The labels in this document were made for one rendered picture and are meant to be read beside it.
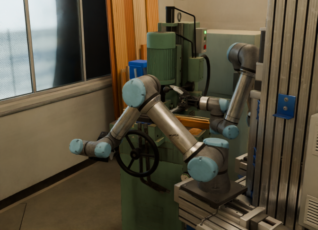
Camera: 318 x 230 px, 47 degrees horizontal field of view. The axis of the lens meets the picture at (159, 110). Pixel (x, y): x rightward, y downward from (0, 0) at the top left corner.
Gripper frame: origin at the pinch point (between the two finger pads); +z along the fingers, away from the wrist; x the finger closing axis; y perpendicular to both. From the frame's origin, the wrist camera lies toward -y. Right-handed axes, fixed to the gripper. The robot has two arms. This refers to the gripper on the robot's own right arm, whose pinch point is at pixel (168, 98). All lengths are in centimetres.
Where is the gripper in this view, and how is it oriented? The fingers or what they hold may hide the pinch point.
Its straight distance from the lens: 212.1
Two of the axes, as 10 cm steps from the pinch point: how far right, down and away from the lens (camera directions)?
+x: -0.6, 9.8, 1.9
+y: -4.2, 1.5, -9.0
